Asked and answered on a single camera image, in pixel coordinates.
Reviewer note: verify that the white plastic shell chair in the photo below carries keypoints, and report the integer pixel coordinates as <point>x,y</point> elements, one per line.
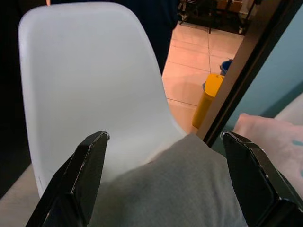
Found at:
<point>90,71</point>

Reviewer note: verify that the black equipment stand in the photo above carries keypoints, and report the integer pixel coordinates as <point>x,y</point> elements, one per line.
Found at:
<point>213,14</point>

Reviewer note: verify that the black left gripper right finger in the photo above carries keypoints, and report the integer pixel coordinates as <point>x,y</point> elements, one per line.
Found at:
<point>255,189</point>

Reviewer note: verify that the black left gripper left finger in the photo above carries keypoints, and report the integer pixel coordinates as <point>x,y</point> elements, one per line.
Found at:
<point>78,184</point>

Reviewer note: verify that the yellow plastic bin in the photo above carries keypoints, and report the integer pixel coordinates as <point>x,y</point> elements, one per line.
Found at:
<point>203,106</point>

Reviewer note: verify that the blue plastic bucket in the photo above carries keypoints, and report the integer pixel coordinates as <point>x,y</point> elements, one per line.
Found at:
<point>226,67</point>

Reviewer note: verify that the grey cloth cushion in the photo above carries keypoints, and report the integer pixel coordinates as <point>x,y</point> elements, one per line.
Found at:
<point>165,184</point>

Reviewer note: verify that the white bed sheet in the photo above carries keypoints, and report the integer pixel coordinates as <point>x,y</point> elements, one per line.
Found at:
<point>292,111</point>

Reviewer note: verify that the black edged wooden door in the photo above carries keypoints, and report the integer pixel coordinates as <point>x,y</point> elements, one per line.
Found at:
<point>236,78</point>

